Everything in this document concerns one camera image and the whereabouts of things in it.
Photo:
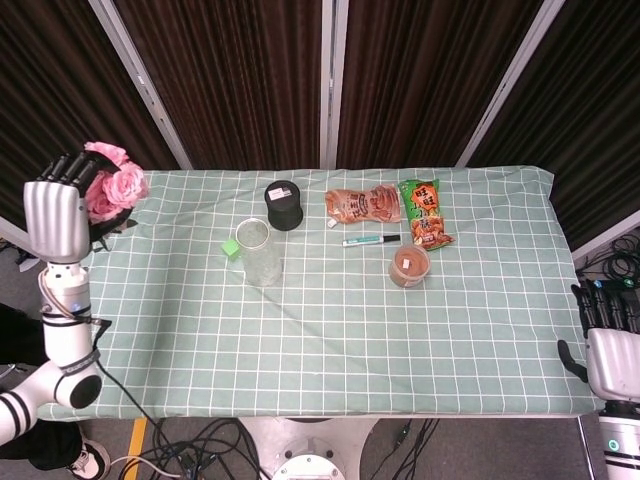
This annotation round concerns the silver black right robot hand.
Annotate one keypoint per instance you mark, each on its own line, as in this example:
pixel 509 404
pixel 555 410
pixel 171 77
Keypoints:
pixel 612 355

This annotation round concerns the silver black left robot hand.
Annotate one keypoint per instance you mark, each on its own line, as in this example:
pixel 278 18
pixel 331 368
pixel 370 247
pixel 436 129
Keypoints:
pixel 52 220

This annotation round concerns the pink rose bouquet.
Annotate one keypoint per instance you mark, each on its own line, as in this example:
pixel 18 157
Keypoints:
pixel 125 187

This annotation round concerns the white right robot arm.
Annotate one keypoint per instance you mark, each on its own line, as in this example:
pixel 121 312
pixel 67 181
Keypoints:
pixel 620 440

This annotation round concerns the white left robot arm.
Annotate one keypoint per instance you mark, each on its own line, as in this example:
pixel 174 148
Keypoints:
pixel 65 340

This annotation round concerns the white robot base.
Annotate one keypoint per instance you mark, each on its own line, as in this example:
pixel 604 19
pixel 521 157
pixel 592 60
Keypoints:
pixel 305 450

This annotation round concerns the textured clear glass vase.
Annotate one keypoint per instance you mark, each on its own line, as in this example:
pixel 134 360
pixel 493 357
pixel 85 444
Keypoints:
pixel 260 260

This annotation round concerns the small green cube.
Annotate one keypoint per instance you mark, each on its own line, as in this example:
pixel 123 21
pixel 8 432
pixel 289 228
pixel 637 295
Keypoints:
pixel 231 248

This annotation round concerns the clear jar of rubber bands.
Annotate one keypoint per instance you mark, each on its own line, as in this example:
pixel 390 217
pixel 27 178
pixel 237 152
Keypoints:
pixel 409 265

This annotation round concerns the black mesh pen holder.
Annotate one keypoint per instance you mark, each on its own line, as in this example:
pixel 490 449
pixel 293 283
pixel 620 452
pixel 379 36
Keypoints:
pixel 284 207

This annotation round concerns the green snack bag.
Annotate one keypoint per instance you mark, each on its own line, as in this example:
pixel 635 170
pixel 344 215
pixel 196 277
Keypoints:
pixel 422 210

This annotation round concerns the black white sneaker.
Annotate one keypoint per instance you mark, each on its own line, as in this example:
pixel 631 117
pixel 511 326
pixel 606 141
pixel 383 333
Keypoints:
pixel 90 457

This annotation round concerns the white marker with black cap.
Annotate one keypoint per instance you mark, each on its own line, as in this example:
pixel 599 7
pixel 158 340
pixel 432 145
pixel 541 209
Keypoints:
pixel 367 240

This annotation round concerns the green white checked tablecloth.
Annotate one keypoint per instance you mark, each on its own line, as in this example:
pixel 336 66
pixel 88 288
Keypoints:
pixel 325 340

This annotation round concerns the orange sauce pouch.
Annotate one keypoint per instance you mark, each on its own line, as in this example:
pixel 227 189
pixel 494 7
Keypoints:
pixel 362 205

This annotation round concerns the white partition post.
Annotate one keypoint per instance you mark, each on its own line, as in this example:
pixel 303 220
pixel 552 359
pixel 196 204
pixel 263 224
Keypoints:
pixel 505 95
pixel 332 85
pixel 145 95

